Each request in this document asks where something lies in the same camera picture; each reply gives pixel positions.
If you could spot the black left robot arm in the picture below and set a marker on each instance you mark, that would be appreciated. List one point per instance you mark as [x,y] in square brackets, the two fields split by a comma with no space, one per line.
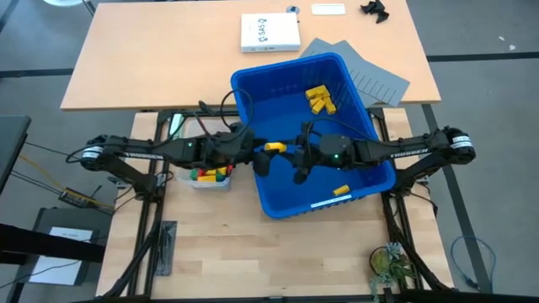
[139,149]

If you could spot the small electronics board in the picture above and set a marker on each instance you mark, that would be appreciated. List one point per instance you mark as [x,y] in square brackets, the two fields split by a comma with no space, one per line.
[73,198]

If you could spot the white round object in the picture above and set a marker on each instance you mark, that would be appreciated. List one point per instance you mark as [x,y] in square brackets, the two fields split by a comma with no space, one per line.
[63,2]

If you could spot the black table clamp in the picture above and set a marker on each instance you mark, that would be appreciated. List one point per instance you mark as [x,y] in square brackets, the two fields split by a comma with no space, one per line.
[205,106]

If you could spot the black floor box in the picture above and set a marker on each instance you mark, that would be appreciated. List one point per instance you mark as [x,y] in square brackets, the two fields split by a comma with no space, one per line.
[44,216]

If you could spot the red tape marker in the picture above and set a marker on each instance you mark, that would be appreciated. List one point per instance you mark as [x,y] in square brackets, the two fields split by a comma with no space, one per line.
[229,169]

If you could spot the black aluminium rig frame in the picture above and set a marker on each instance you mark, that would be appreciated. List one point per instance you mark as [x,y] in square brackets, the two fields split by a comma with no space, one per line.
[398,231]

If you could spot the black plastic bracket part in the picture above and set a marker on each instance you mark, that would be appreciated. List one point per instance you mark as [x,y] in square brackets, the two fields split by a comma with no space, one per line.
[377,10]

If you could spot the white paper sheet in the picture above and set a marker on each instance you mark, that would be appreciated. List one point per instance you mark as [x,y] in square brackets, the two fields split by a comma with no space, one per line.
[63,233]

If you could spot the green cube block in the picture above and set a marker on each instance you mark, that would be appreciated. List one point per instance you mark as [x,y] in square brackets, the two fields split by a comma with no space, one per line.
[193,173]

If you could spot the large blue plastic bin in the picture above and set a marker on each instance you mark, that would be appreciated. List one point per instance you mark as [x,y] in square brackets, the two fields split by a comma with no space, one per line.
[295,198]

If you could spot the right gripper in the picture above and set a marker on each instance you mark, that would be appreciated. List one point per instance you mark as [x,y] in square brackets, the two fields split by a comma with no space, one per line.
[332,151]

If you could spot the grey divider with long slots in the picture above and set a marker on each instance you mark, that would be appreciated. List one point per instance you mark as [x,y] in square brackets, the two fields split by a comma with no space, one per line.
[379,84]

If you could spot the beige laminate desk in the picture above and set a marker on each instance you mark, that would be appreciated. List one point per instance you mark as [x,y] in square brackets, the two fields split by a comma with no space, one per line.
[126,50]

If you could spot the white cardboard box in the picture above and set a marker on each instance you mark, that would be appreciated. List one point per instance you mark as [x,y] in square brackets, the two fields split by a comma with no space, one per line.
[269,33]

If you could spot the white flat rectangular pad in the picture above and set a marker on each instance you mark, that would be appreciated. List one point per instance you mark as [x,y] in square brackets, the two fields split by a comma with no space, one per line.
[328,9]

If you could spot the round desk grommet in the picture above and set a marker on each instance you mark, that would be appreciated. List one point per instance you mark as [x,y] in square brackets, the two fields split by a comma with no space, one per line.
[292,9]

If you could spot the yellow cylinder block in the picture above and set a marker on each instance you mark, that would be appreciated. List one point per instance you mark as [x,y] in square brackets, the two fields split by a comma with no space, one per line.
[275,147]

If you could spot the clear plastic block container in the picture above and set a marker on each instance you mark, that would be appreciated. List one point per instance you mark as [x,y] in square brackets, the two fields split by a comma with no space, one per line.
[223,184]

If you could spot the green arch block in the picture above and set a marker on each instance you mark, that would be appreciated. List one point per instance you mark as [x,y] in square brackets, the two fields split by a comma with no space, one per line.
[220,177]

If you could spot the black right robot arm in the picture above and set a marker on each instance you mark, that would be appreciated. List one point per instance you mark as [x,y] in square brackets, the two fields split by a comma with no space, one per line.
[404,149]

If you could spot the black metal bar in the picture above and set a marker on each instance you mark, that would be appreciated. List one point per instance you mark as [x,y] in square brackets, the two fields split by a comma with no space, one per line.
[50,244]

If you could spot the black side table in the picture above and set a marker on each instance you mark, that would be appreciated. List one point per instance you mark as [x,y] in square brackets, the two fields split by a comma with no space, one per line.
[12,143]

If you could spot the potted succulent plant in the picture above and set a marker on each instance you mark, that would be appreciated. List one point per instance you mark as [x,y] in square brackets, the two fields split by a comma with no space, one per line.
[385,263]

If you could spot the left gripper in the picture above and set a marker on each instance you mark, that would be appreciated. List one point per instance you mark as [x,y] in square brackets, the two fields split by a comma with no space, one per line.
[229,149]

